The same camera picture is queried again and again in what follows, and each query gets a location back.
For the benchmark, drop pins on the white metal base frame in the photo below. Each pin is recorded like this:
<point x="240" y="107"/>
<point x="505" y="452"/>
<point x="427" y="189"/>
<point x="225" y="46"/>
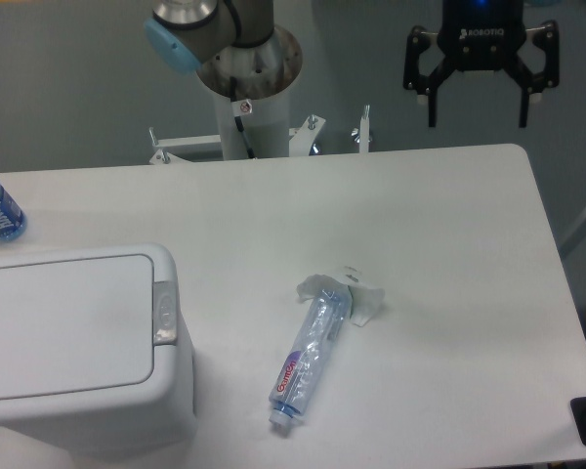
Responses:
<point x="269" y="141"/>

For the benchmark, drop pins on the grey lid push button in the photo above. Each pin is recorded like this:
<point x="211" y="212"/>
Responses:
<point x="164" y="313"/>

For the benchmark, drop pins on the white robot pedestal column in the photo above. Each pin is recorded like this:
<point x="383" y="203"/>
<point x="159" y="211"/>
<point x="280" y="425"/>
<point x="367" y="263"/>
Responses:
<point x="253" y="84"/>

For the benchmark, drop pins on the white trash can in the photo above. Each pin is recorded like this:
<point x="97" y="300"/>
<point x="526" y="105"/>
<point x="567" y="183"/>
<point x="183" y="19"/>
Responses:
<point x="114" y="422"/>

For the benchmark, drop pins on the white trash can lid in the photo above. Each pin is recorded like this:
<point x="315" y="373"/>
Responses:
<point x="75" y="326"/>

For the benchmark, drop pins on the crushed clear plastic bottle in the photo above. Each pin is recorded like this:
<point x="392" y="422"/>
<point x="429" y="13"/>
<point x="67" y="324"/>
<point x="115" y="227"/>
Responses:
<point x="301" y="371"/>

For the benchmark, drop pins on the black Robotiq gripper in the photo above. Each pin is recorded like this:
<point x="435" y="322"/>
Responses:
<point x="482" y="35"/>

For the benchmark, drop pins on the white plastic bracket holder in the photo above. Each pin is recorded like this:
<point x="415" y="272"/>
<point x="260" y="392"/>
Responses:
<point x="367" y="297"/>

